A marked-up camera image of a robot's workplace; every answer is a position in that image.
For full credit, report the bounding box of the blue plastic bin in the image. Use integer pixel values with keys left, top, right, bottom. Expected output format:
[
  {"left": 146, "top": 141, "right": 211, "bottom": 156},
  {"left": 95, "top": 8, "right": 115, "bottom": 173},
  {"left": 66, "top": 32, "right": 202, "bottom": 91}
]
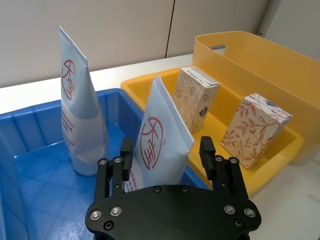
[{"left": 0, "top": 87, "right": 210, "bottom": 240}]

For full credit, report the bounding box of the shallow yellow plastic tray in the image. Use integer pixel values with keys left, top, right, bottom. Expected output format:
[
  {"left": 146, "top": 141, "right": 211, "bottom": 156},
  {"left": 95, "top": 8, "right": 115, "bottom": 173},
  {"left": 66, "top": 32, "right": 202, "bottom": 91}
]
[{"left": 120, "top": 66, "right": 305, "bottom": 198}]

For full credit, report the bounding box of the tall yellow bin with handle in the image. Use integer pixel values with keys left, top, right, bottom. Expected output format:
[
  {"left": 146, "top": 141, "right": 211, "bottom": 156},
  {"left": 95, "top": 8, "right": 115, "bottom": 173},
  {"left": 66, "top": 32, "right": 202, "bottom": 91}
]
[{"left": 192, "top": 30, "right": 320, "bottom": 166}]

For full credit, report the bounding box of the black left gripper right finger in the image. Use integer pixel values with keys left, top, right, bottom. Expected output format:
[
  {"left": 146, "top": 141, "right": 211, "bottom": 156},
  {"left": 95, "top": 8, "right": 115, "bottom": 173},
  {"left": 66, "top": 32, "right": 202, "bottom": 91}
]
[{"left": 198, "top": 135, "right": 251, "bottom": 201}]

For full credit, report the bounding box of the beige box, red leaf print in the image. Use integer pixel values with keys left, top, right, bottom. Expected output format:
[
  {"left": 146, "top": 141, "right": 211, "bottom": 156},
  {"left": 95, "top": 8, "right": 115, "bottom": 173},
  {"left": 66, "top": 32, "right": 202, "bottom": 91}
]
[{"left": 220, "top": 92, "right": 294, "bottom": 170}]

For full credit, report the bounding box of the pale blue tube, red logo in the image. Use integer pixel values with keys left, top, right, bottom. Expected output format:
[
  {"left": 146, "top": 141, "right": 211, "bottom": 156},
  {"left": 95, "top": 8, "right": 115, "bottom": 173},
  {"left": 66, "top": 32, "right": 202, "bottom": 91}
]
[
  {"left": 122, "top": 74, "right": 196, "bottom": 194},
  {"left": 58, "top": 25, "right": 110, "bottom": 176}
]

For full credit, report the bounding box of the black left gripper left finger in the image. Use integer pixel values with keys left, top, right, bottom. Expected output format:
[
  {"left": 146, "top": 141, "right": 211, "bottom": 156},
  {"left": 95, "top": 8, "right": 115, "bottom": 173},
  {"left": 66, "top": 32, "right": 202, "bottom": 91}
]
[{"left": 93, "top": 136, "right": 134, "bottom": 201}]

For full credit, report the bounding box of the beige box, brown floral print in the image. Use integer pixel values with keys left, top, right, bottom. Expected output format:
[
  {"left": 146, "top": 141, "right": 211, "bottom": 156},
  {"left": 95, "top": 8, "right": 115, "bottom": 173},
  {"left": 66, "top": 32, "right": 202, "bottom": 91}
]
[{"left": 172, "top": 66, "right": 222, "bottom": 135}]

